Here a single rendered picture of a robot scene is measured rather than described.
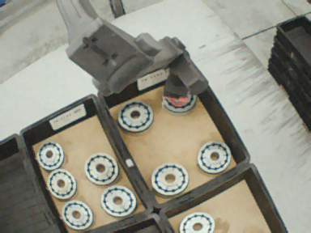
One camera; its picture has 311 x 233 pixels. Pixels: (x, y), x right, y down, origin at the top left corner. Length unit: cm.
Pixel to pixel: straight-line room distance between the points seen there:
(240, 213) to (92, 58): 71
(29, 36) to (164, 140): 182
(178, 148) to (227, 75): 42
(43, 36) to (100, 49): 215
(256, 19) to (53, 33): 152
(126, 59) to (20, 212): 75
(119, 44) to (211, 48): 100
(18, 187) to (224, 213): 67
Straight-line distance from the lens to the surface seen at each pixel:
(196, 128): 119
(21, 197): 119
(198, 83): 98
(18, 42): 279
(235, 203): 111
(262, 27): 269
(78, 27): 58
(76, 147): 119
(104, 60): 57
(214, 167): 111
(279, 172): 132
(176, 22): 162
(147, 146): 116
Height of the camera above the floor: 189
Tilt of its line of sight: 61 degrees down
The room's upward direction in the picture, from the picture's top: 4 degrees counter-clockwise
